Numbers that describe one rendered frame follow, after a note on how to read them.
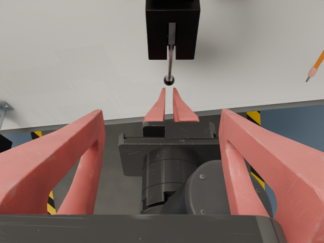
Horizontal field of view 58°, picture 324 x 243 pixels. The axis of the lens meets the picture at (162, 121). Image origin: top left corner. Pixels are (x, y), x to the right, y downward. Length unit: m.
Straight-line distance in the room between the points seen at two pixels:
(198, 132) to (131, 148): 0.07
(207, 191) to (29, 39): 0.31
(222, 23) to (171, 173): 0.19
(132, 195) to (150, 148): 1.29
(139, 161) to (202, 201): 0.14
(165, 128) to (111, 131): 1.21
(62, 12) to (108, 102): 0.19
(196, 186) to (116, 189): 1.40
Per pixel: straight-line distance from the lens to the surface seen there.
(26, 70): 0.47
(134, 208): 1.59
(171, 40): 0.26
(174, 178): 0.26
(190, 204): 0.17
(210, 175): 0.19
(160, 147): 0.28
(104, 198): 1.62
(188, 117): 0.29
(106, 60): 0.42
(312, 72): 0.30
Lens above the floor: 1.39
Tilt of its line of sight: 77 degrees down
